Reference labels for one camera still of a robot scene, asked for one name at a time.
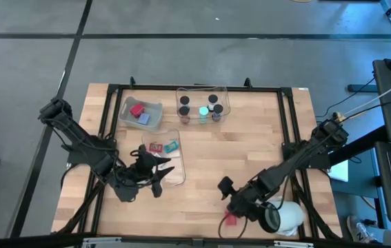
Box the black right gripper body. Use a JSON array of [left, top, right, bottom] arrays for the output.
[[227, 187, 267, 223]]

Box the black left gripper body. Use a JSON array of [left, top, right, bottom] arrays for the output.
[[129, 144, 159, 185]]

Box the teal rectangular block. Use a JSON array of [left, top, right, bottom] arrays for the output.
[[163, 141, 180, 154]]

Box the red plug charger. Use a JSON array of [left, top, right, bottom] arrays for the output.
[[223, 211, 238, 227]]

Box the large clear plastic tray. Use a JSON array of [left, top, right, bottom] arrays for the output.
[[141, 128, 187, 189]]

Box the small red bottle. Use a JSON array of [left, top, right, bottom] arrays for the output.
[[129, 103, 146, 118]]

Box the black spice bottle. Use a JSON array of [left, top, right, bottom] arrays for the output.
[[212, 103, 224, 123]]

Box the translucent grey plastic bin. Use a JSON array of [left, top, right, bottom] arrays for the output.
[[118, 96, 164, 132]]

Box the clear plastic hourglass tray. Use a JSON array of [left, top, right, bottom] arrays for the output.
[[175, 85, 232, 126]]

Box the white paper sheet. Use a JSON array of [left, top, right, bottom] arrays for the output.
[[325, 151, 350, 183]]

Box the grey blue side table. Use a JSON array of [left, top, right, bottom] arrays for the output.
[[331, 147, 389, 230]]

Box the person's shoe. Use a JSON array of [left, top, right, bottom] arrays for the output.
[[346, 216, 377, 244]]

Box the black diagonal pole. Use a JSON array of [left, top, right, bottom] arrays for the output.
[[328, 125, 389, 166]]

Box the black crossbeam with brackets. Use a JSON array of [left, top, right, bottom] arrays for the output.
[[0, 231, 391, 248]]

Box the black desk foot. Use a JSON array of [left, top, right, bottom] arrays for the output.
[[347, 83, 379, 93]]

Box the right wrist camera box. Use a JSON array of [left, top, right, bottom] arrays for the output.
[[217, 176, 235, 201]]

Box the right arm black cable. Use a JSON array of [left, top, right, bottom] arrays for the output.
[[217, 215, 249, 240]]

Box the black aluminium table frame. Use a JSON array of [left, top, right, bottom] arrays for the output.
[[52, 76, 343, 242]]

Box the long white cable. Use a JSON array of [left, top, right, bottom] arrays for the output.
[[343, 72, 391, 116]]

